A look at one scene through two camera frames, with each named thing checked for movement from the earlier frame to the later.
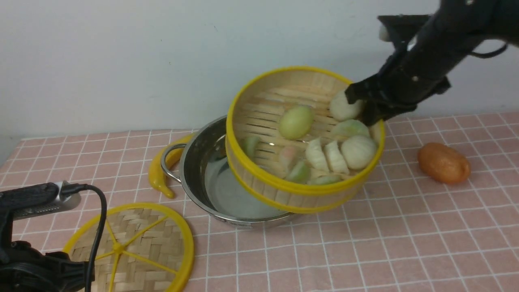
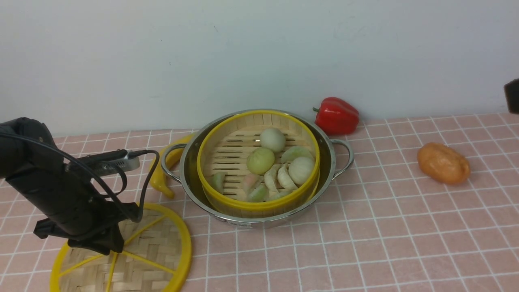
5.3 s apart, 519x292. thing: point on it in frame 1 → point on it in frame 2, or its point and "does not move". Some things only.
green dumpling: [301, 172] → [259, 194]
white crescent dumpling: [337, 162] → [285, 179]
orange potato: [444, 163] does not move
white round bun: [339, 109] → [273, 138]
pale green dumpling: [350, 127] → [294, 152]
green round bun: [296, 122] → [260, 160]
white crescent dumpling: [315, 155] → [271, 179]
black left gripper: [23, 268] → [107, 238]
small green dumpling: [249, 144] → [217, 181]
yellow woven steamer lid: [144, 248] does not move
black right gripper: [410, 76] → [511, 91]
